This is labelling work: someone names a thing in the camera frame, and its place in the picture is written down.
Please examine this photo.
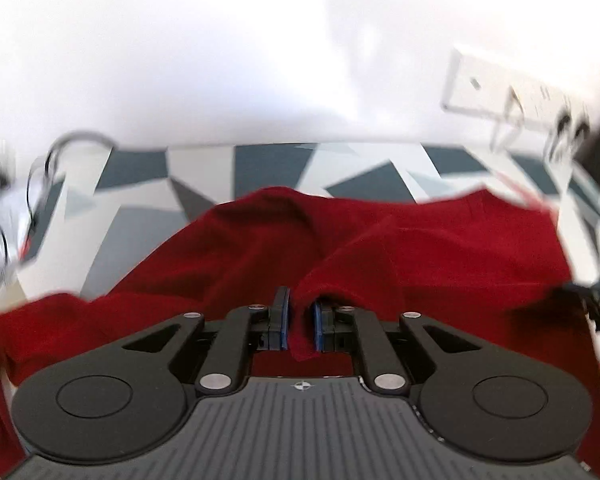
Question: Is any white plug cable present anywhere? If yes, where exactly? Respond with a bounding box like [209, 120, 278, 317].
[490, 85, 527, 152]

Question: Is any grey cable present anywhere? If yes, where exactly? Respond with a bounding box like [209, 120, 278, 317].
[27, 130, 118, 201]

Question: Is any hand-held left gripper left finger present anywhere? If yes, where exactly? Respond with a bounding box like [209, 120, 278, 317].
[121, 286, 292, 395]

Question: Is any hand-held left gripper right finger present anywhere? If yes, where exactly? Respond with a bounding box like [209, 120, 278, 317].
[312, 300, 481, 395]

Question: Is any white wall socket panel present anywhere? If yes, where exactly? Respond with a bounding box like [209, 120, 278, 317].
[440, 49, 593, 136]

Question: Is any red garment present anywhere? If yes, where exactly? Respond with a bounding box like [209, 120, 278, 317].
[0, 186, 600, 478]

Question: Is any black plug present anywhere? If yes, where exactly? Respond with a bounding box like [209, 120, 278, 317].
[550, 105, 575, 161]
[574, 110, 592, 161]

